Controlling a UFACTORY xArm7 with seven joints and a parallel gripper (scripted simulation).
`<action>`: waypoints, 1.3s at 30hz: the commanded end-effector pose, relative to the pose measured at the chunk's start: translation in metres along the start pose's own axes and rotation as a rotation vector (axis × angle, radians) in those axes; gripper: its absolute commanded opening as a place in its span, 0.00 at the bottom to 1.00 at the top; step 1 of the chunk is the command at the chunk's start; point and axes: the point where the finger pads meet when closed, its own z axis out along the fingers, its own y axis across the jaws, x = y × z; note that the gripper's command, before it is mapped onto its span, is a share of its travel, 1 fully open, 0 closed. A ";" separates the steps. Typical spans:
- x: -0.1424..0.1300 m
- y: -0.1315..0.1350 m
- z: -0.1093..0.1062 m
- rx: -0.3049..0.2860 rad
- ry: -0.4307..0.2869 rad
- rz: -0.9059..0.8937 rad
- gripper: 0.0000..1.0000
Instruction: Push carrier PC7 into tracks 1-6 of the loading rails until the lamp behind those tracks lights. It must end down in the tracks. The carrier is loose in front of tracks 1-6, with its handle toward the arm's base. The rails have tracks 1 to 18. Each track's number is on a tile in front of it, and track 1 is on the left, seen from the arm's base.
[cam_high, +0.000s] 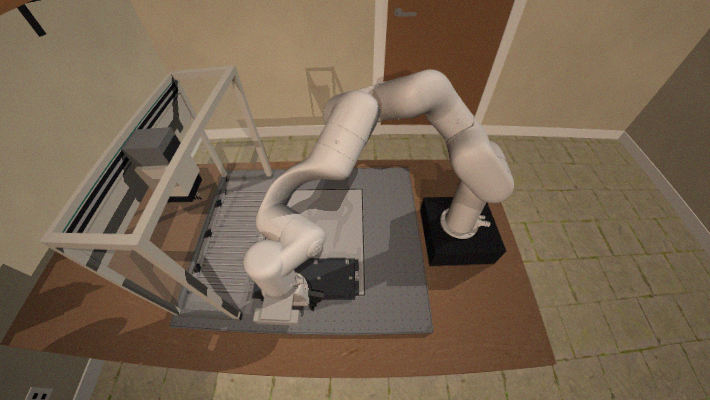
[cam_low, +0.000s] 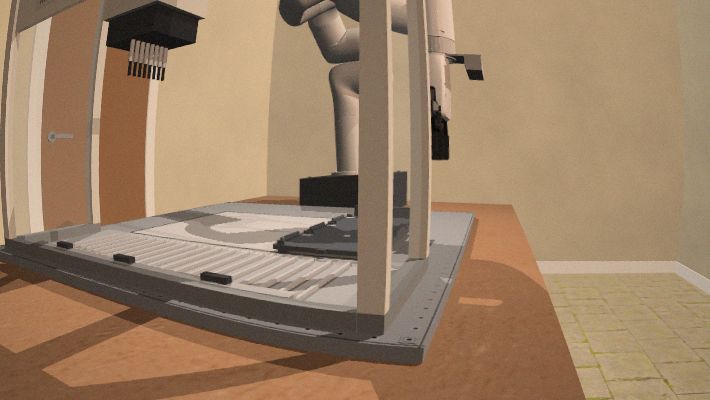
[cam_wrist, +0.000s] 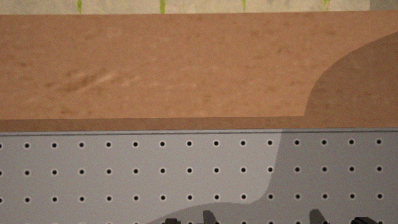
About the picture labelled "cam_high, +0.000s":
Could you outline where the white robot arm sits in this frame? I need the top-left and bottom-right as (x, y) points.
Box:
(243, 69), (514, 326)

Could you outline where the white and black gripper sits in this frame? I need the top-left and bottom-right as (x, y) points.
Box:
(254, 273), (325, 311)

